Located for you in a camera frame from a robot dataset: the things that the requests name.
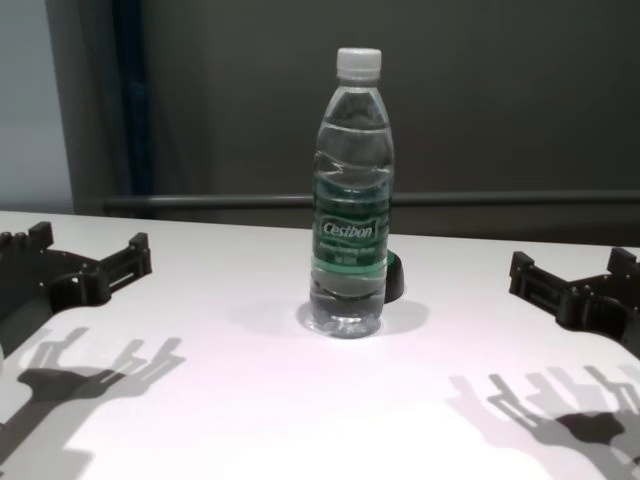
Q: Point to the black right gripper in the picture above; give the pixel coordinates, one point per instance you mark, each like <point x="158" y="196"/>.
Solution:
<point x="605" y="310"/>

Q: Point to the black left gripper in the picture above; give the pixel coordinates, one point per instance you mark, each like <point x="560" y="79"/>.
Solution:
<point x="30" y="285"/>

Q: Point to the clear water bottle green label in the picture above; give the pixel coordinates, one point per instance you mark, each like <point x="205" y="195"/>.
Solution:
<point x="350" y="200"/>

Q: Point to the green YES button black base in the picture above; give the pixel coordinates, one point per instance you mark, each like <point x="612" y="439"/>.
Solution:
<point x="396" y="280"/>

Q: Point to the grey horizontal rail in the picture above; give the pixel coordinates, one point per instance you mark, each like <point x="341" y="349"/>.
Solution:
<point x="225" y="201"/>

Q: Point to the blue vertical frame post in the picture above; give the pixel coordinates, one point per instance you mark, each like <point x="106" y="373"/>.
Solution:
<point x="127" y="100"/>

